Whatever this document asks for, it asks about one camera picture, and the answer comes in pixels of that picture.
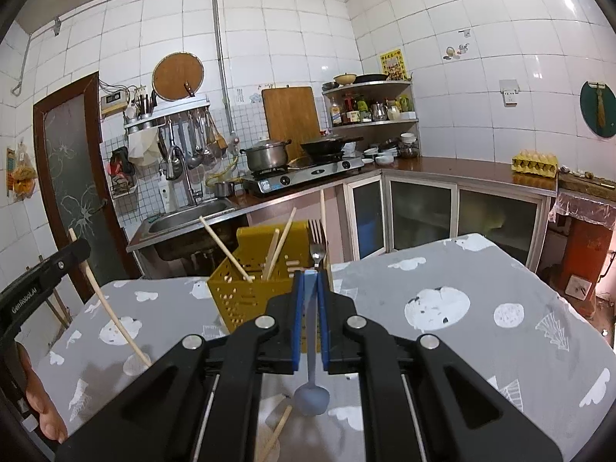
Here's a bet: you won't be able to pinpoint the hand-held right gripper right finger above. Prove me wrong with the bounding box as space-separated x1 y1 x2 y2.
316 270 565 462

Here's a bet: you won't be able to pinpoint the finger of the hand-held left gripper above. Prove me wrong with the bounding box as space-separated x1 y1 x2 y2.
45 238 92 278

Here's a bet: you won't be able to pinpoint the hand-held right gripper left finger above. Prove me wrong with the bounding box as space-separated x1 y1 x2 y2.
55 270 309 462

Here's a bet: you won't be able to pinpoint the gold perforated utensil holder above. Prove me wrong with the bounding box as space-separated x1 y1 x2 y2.
208 221 333 354

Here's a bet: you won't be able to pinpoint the wooden chopstick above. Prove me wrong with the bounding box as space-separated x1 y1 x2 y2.
267 208 298 281
68 228 152 367
264 228 281 281
199 216 254 282
319 191 330 270
254 404 293 462

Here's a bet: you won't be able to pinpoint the metal fork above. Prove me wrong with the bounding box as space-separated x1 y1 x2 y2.
308 219 329 273

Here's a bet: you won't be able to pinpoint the metal spoon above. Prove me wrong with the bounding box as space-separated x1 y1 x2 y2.
293 272 332 417

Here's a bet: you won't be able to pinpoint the row of hanging kitchen utensils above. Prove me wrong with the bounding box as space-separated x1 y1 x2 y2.
158 108 228 170

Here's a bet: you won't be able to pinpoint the person's left hand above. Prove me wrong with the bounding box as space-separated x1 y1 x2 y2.
16 341 69 444

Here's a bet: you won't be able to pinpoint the leaning wooden sticks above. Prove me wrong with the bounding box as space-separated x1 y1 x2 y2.
45 293 74 329

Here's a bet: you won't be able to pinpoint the brown wooden glass door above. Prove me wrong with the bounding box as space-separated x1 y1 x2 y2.
33 77 141 281

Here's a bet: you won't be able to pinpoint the hanging bag of oranges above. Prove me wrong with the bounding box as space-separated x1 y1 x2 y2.
5 141 39 198

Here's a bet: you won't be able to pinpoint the white soap bottle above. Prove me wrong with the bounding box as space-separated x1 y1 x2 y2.
160 180 177 214

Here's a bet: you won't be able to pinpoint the steel kitchen sink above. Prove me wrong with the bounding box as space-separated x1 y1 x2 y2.
126 196 240 252

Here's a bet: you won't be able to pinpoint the white hanging cloth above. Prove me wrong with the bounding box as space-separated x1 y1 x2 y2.
127 129 160 167

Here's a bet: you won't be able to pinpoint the steel faucet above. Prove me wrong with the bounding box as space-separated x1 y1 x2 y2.
166 146 204 206

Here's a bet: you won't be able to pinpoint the steel gas stove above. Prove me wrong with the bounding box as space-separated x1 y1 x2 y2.
241 156 366 197

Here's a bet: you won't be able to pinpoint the grey printed tablecloth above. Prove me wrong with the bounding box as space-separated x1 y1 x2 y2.
36 233 616 462

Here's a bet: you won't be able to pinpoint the steel cooking pot with lid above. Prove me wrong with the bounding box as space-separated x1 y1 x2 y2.
239 139 293 173

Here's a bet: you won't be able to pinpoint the kitchen counter with cabinets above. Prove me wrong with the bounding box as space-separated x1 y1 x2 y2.
126 156 560 276

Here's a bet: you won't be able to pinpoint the black wok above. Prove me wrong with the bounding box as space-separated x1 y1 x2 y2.
300 135 365 158

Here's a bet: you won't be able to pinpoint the stack of white dishes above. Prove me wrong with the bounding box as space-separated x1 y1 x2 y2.
363 146 401 167

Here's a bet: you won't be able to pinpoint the rectangular wooden cutting board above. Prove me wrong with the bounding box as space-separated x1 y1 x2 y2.
262 86 321 156

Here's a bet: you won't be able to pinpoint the steel corner shelf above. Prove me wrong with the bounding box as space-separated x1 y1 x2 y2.
321 80 419 141

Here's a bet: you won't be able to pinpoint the round wooden board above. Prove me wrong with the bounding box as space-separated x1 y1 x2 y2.
152 51 205 102

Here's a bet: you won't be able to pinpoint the row of condiment bottles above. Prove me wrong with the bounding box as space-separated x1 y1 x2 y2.
329 94 415 124

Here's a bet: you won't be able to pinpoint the yellow egg carton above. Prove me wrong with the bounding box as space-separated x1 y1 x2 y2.
511 149 559 174

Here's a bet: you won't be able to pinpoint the side table with plastic sheet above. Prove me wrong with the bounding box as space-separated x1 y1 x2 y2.
547 172 616 230

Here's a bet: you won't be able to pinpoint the wall basket with red items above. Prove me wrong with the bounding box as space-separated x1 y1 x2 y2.
109 146 139 198

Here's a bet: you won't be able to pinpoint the white electrical wall box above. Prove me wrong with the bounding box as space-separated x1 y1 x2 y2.
99 91 131 117

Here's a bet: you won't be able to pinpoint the steel wall utensil rack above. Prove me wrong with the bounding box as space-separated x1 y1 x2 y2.
124 97 211 132

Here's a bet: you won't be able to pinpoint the metal wall pipe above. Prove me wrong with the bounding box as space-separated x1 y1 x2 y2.
12 0 233 136

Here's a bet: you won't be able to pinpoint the yellow wall poster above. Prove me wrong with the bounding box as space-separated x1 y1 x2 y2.
378 47 408 82

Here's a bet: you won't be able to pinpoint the white wall outlet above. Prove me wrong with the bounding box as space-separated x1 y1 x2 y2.
499 79 521 106

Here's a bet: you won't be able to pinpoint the wall hooks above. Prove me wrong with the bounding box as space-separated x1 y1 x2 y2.
442 28 473 61

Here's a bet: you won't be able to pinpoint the green round wall board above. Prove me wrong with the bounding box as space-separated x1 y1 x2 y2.
579 80 616 137

